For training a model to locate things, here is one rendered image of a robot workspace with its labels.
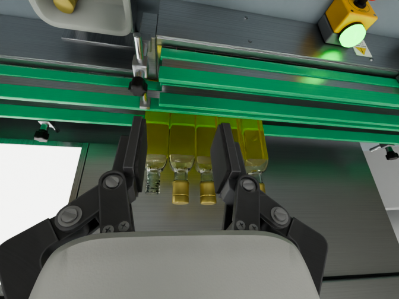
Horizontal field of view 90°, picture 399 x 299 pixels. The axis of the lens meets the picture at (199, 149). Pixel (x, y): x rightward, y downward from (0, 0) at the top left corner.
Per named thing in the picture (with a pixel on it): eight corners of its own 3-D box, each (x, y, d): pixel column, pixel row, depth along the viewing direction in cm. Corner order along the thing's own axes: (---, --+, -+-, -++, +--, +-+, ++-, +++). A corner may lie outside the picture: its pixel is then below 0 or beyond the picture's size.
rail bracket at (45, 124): (57, 106, 57) (43, 149, 51) (44, 89, 51) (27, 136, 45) (72, 107, 57) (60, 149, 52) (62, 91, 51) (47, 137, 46)
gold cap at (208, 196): (198, 184, 45) (198, 204, 43) (200, 180, 42) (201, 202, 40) (213, 185, 45) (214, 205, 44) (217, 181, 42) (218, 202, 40)
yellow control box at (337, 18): (315, 22, 49) (324, 43, 46) (340, -12, 42) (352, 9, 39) (340, 26, 50) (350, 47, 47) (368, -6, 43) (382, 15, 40)
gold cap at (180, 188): (171, 184, 44) (171, 204, 42) (173, 180, 40) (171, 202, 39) (187, 184, 44) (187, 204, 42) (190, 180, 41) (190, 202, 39)
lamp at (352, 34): (332, 39, 45) (336, 48, 44) (350, 19, 41) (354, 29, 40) (350, 42, 46) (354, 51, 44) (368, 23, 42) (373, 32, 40)
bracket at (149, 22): (143, 51, 48) (140, 73, 45) (139, 10, 39) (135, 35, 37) (158, 53, 49) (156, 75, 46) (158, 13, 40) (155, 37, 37)
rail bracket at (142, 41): (141, 79, 47) (135, 125, 42) (132, 3, 32) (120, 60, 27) (154, 80, 47) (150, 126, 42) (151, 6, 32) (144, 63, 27)
